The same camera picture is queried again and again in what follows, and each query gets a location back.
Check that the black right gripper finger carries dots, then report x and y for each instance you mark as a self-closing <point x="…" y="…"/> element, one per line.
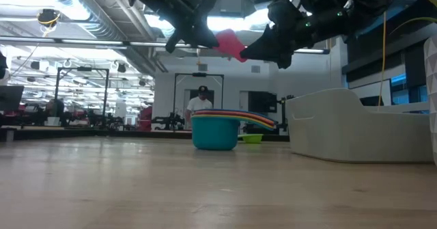
<point x="263" y="41"/>
<point x="264" y="53"/>

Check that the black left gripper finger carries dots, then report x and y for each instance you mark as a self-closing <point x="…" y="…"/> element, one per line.
<point x="199" y="37"/>
<point x="208" y="30"/>

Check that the pink plastic measuring cup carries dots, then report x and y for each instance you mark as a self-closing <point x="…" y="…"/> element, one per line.
<point x="230" y="44"/>

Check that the green plastic measuring cup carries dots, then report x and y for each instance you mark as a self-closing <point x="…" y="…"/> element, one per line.
<point x="252" y="138"/>

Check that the teal plastic measuring cup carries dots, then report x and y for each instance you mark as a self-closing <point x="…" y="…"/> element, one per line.
<point x="215" y="133"/>

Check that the black background robot arm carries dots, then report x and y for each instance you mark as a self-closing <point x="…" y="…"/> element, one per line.
<point x="169" y="121"/>

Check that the white plastic basket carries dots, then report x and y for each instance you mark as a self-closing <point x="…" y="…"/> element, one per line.
<point x="358" y="133"/>

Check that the black background screen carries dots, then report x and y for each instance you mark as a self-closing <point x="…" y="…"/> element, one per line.
<point x="263" y="102"/>

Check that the black background stand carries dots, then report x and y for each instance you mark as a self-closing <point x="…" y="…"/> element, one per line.
<point x="283" y="112"/>

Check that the person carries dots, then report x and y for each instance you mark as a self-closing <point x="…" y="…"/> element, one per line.
<point x="199" y="103"/>
<point x="56" y="107"/>

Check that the red background chair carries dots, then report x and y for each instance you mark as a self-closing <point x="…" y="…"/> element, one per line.
<point x="146" y="118"/>

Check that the long ceiling light strip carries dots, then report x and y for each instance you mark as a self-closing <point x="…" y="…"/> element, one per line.
<point x="85" y="42"/>

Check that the white faceted plant pot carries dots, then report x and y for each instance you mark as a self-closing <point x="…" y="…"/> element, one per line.
<point x="432" y="85"/>

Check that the dark background monitor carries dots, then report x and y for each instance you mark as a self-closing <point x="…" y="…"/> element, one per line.
<point x="10" y="99"/>

